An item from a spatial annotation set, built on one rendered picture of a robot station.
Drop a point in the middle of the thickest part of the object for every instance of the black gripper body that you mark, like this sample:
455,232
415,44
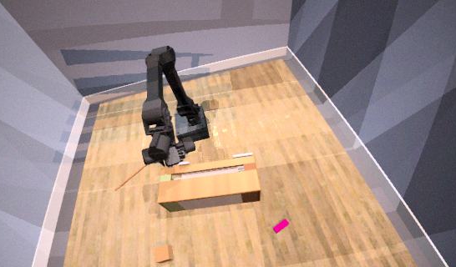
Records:
186,144

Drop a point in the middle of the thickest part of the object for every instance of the small magenta block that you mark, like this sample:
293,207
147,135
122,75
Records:
281,225

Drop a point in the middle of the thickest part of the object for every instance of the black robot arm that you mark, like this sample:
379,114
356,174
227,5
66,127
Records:
155,110

